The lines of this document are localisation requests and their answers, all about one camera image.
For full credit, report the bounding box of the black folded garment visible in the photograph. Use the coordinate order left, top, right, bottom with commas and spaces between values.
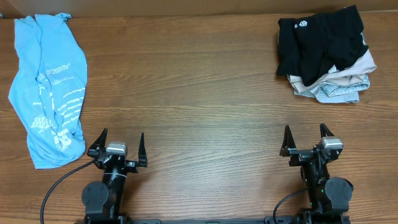
276, 5, 368, 86

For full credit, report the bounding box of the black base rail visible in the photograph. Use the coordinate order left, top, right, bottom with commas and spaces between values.
74, 215, 352, 224

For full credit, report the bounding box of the beige folded garment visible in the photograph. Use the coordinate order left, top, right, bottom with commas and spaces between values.
287, 50, 377, 93

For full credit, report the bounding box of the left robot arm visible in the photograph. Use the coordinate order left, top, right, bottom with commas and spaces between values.
81, 129, 148, 224

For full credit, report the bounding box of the light blue printed t-shirt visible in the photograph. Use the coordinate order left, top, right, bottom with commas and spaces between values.
8, 12, 88, 169

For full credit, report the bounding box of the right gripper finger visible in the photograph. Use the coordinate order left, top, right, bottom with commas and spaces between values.
320, 123, 335, 138
279, 125, 296, 156

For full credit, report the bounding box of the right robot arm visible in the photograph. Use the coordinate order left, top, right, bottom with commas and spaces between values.
272, 123, 354, 224

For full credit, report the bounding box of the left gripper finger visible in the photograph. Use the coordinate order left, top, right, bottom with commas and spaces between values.
88, 128, 108, 151
138, 133, 148, 167

